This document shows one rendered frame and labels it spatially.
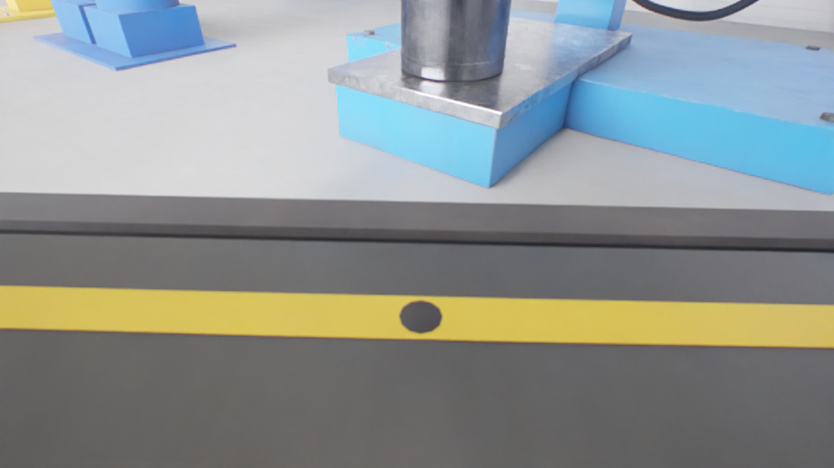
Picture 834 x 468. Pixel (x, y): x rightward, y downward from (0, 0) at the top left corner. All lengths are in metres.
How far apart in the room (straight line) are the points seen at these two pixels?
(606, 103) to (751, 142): 0.28
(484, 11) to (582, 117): 0.38
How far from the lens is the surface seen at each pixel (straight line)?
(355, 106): 0.92
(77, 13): 2.12
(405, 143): 0.86
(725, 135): 1.04
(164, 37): 1.85
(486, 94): 0.79
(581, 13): 1.62
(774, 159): 1.06
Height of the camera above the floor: 0.39
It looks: 33 degrees down
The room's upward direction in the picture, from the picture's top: 1 degrees clockwise
